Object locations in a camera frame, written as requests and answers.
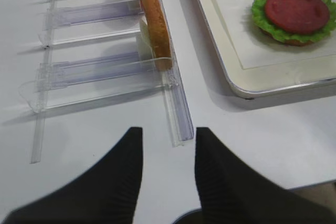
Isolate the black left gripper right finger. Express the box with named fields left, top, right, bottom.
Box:
left=195, top=127, right=335, bottom=223

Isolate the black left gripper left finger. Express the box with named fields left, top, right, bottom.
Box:
left=5, top=127, right=143, bottom=223

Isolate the green lettuce on burger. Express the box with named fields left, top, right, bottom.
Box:
left=251, top=0, right=335, bottom=43

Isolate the cream metal tray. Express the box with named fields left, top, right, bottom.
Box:
left=198, top=0, right=335, bottom=98

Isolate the clear acrylic left rack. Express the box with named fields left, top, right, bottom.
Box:
left=2, top=0, right=194, bottom=164

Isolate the brown bun slice left rack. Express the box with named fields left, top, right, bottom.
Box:
left=141, top=0, right=173, bottom=71

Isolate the burger stack bottom bun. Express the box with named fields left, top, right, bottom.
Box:
left=258, top=27, right=314, bottom=47

